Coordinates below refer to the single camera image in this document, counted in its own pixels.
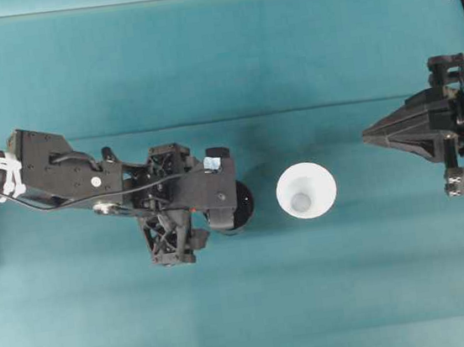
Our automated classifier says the white paper cup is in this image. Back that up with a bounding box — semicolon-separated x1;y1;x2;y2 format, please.
272;159;342;223

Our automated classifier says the blue-green table cloth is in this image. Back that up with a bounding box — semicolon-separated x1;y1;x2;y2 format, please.
0;0;464;347

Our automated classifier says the thin black camera cable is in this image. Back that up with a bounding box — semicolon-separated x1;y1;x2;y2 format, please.
3;163;214;216

